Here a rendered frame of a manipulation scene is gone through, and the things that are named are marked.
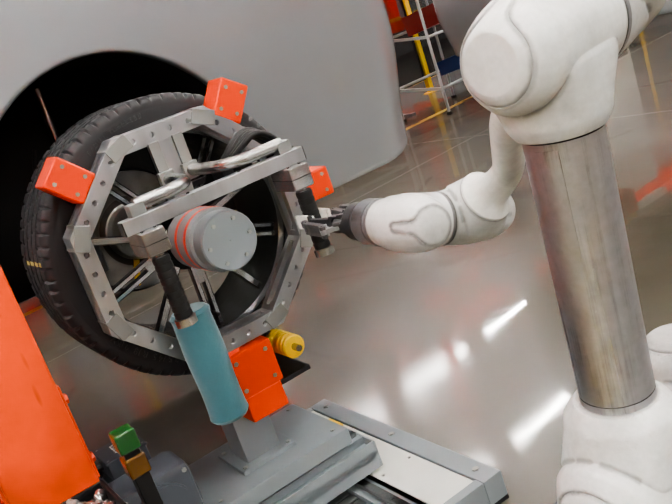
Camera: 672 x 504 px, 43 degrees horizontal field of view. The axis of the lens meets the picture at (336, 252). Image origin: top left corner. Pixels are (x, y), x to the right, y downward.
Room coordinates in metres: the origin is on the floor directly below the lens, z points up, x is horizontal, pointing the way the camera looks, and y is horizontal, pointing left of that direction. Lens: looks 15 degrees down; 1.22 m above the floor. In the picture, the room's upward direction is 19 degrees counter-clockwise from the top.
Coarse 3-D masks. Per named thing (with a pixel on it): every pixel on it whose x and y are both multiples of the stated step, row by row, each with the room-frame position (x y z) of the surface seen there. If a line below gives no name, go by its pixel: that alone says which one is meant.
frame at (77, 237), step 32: (160, 128) 1.85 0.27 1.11; (192, 128) 1.88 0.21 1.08; (224, 128) 1.92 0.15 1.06; (96, 160) 1.82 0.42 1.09; (96, 192) 1.76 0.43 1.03; (288, 192) 1.96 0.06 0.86; (96, 224) 1.75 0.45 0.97; (288, 224) 2.00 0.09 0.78; (96, 256) 1.74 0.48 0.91; (288, 256) 1.98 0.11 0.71; (96, 288) 1.72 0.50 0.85; (288, 288) 1.92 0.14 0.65; (256, 320) 1.87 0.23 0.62; (160, 352) 1.76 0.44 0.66
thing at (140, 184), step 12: (120, 180) 2.25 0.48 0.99; (132, 180) 2.27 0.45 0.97; (144, 180) 2.28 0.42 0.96; (156, 180) 2.30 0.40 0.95; (120, 192) 2.25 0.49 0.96; (144, 192) 2.28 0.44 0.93; (108, 204) 2.23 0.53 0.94; (120, 204) 2.24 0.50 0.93; (156, 204) 2.29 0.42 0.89; (108, 216) 2.22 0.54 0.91; (120, 216) 2.19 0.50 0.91; (96, 228) 2.20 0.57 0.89; (108, 228) 2.20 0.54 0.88; (108, 252) 2.20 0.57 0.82; (120, 252) 2.19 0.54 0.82; (132, 252) 2.19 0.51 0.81; (108, 264) 2.20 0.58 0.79; (120, 264) 2.21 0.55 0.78; (132, 264) 2.23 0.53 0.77; (108, 276) 2.19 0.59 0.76; (120, 276) 2.21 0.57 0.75; (156, 276) 2.25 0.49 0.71
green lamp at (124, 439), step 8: (128, 424) 1.41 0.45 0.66; (112, 432) 1.40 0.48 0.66; (120, 432) 1.39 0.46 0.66; (128, 432) 1.38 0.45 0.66; (112, 440) 1.39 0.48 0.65; (120, 440) 1.37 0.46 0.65; (128, 440) 1.38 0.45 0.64; (136, 440) 1.39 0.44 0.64; (120, 448) 1.37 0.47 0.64; (128, 448) 1.38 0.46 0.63; (136, 448) 1.38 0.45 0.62
